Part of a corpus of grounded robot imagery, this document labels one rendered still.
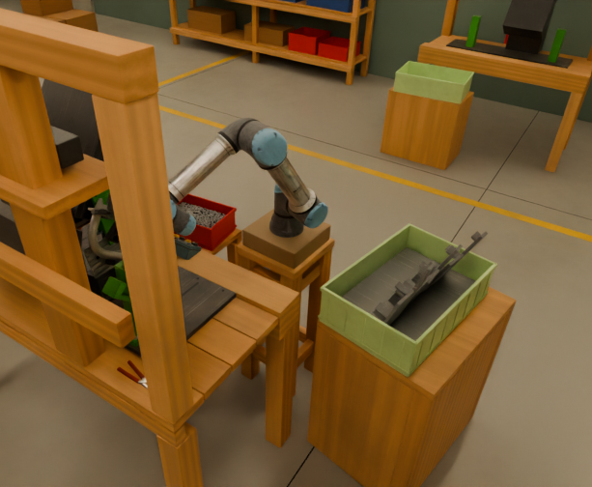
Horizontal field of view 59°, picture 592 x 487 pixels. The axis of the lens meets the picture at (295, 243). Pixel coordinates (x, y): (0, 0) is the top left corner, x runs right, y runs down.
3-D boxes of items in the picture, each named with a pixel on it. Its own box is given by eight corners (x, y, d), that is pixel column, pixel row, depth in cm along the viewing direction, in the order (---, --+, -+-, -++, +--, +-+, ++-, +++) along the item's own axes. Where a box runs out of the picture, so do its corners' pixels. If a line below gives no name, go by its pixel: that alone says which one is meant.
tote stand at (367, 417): (386, 362, 293) (410, 248, 247) (472, 417, 265) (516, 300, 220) (306, 440, 251) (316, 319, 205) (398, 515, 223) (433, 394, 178)
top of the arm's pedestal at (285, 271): (278, 222, 257) (279, 215, 254) (334, 246, 242) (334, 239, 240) (236, 253, 235) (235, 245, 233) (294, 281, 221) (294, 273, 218)
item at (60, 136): (48, 145, 148) (42, 122, 144) (85, 159, 141) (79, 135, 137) (26, 154, 143) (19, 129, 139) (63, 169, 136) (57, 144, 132)
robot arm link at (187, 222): (185, 208, 183) (162, 195, 175) (202, 222, 176) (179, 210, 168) (172, 226, 184) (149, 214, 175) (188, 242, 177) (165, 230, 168)
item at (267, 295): (53, 206, 272) (46, 180, 264) (298, 321, 210) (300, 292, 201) (29, 217, 262) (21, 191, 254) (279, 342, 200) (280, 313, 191)
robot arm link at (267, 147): (312, 199, 224) (254, 111, 181) (335, 215, 215) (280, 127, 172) (293, 219, 222) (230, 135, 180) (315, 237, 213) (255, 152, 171)
